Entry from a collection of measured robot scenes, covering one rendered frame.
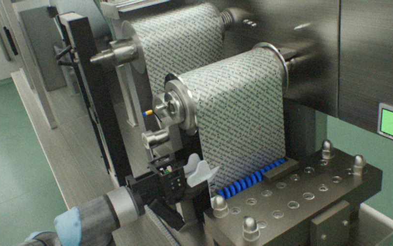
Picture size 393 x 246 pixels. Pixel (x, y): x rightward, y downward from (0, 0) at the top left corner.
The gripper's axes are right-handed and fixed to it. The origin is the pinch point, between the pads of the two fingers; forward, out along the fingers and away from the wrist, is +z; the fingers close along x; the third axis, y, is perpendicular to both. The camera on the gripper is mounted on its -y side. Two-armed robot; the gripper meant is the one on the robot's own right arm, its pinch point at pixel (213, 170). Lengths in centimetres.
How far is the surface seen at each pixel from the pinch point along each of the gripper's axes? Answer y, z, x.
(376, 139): -109, 186, 87
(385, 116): 10.6, 29.4, -22.2
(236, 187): -5.1, 3.8, -2.9
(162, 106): 16.6, -6.2, 7.6
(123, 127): -19, 1, 78
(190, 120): 14.3, -3.3, 0.6
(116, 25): 30, -2, 41
